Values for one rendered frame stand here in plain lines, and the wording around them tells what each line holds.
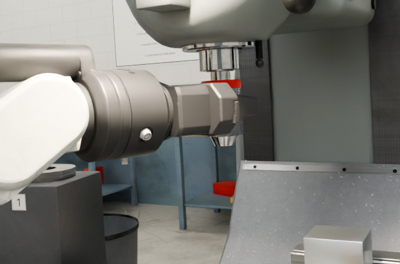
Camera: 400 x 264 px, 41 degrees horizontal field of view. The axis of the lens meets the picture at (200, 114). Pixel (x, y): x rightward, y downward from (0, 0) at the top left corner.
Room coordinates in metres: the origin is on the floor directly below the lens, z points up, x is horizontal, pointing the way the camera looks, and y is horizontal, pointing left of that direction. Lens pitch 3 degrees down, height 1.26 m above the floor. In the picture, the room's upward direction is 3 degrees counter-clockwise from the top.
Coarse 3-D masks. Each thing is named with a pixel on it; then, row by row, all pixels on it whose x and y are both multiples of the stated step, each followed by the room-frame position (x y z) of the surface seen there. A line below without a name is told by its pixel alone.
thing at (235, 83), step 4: (212, 80) 0.60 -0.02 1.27; (216, 80) 0.60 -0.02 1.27; (220, 80) 0.60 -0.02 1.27; (224, 80) 0.60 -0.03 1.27; (228, 80) 0.60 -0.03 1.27; (232, 80) 0.60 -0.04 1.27; (236, 80) 0.60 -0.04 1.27; (232, 84) 0.60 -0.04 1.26; (236, 84) 0.60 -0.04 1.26; (240, 84) 0.61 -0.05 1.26; (232, 88) 0.60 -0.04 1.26
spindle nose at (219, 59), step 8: (216, 48) 0.60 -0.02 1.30; (224, 48) 0.60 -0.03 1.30; (232, 48) 0.60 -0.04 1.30; (200, 56) 0.61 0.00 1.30; (208, 56) 0.60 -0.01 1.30; (216, 56) 0.60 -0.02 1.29; (224, 56) 0.60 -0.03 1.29; (232, 56) 0.60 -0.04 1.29; (200, 64) 0.61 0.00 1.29; (208, 64) 0.60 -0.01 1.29; (216, 64) 0.60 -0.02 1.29; (224, 64) 0.60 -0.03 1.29; (232, 64) 0.60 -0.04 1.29
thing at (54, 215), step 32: (32, 192) 0.70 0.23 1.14; (64, 192) 0.70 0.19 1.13; (96, 192) 0.78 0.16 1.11; (0, 224) 0.72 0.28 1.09; (32, 224) 0.70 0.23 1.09; (64, 224) 0.70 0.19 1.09; (96, 224) 0.78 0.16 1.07; (0, 256) 0.72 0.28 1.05; (32, 256) 0.70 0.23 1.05; (64, 256) 0.69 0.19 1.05; (96, 256) 0.77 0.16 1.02
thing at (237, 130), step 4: (236, 88) 0.60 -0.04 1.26; (240, 88) 0.61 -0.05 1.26; (236, 92) 0.60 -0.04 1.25; (240, 92) 0.61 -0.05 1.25; (240, 120) 0.61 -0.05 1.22; (236, 124) 0.60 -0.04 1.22; (240, 124) 0.61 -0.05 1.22; (236, 128) 0.60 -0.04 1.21; (240, 128) 0.61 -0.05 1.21; (232, 132) 0.60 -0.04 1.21; (236, 132) 0.60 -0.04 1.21; (240, 132) 0.61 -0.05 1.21; (208, 136) 0.61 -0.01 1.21; (212, 136) 0.60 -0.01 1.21; (216, 136) 0.60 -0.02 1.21; (220, 136) 0.60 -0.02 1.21; (224, 136) 0.60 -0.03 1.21; (228, 136) 0.60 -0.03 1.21
